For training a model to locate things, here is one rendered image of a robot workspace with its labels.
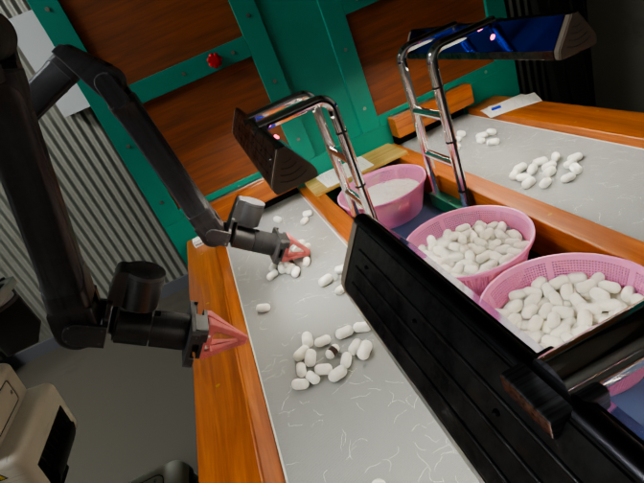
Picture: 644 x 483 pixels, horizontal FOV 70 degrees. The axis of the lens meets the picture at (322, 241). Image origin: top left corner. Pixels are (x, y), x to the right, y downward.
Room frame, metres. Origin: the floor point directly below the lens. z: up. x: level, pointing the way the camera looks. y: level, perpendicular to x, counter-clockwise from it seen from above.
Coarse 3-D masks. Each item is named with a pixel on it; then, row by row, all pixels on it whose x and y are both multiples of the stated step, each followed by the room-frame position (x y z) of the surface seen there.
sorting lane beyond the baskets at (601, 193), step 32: (480, 128) 1.41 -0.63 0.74; (512, 128) 1.30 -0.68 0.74; (480, 160) 1.18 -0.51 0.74; (512, 160) 1.10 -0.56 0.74; (608, 160) 0.90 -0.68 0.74; (640, 160) 0.85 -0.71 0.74; (544, 192) 0.89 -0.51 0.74; (576, 192) 0.84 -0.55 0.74; (608, 192) 0.79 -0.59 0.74; (640, 192) 0.74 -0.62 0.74; (608, 224) 0.69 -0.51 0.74; (640, 224) 0.65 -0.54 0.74
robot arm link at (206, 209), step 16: (96, 80) 0.97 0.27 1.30; (112, 80) 0.98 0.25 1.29; (112, 96) 0.98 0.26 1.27; (128, 96) 1.00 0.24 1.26; (112, 112) 1.00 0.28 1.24; (128, 112) 1.00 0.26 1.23; (144, 112) 1.02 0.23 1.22; (128, 128) 1.01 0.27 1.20; (144, 128) 1.01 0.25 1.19; (144, 144) 1.01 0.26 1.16; (160, 144) 1.01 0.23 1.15; (160, 160) 1.01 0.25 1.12; (176, 160) 1.02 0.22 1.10; (160, 176) 1.01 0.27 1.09; (176, 176) 1.01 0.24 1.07; (176, 192) 1.01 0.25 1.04; (192, 192) 1.01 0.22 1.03; (192, 208) 1.01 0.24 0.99; (208, 208) 1.01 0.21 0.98; (192, 224) 1.01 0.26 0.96; (208, 224) 1.01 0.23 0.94
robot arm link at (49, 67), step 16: (64, 48) 0.99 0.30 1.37; (48, 64) 0.99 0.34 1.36; (64, 64) 0.99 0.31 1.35; (80, 64) 0.99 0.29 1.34; (96, 64) 0.99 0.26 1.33; (112, 64) 1.06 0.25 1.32; (32, 80) 0.99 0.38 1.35; (48, 80) 0.99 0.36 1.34; (64, 80) 0.99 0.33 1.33; (32, 96) 0.99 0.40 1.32; (48, 96) 0.99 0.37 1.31
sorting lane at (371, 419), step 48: (336, 240) 1.08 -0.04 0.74; (240, 288) 1.04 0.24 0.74; (288, 288) 0.94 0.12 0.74; (288, 336) 0.76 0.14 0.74; (288, 384) 0.63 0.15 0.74; (336, 384) 0.58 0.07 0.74; (384, 384) 0.54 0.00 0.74; (288, 432) 0.53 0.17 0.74; (336, 432) 0.49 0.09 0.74; (384, 432) 0.46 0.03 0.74; (432, 432) 0.43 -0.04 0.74; (288, 480) 0.45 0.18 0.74; (336, 480) 0.42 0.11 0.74; (384, 480) 0.39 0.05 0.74; (432, 480) 0.36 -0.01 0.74
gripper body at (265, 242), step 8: (256, 232) 1.04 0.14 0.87; (264, 232) 1.04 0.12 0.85; (272, 232) 1.09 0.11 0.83; (256, 240) 1.02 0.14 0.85; (264, 240) 1.02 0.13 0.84; (272, 240) 1.03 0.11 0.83; (280, 240) 1.01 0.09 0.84; (256, 248) 1.02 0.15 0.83; (264, 248) 1.02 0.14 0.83; (272, 248) 1.02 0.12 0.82; (280, 248) 1.00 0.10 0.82; (272, 256) 1.02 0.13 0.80
